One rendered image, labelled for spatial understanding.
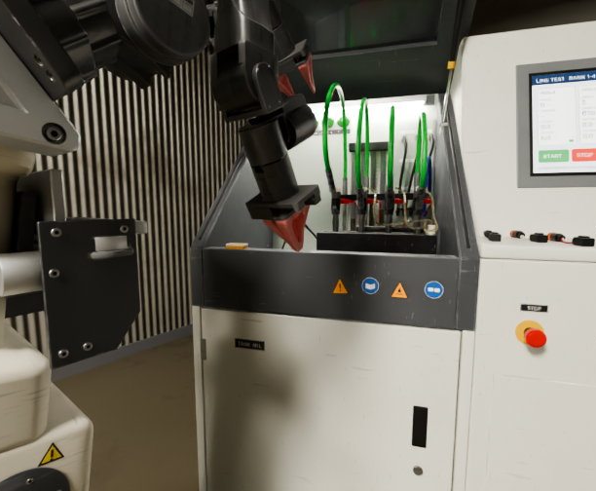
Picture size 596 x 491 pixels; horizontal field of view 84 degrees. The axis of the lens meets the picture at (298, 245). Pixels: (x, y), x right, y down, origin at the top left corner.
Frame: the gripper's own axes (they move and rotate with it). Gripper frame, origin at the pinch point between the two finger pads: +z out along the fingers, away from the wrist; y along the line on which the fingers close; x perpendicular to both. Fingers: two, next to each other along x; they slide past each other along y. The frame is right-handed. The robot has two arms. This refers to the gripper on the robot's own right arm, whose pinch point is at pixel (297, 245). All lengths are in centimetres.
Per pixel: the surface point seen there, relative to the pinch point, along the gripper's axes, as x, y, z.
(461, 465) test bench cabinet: -8, -20, 63
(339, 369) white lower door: -6.8, 6.5, 40.9
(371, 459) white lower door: 0, -1, 62
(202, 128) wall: -147, 202, -2
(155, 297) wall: -46, 202, 93
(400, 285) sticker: -21.2, -6.1, 23.7
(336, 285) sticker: -15.8, 7.4, 22.1
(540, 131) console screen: -74, -27, 8
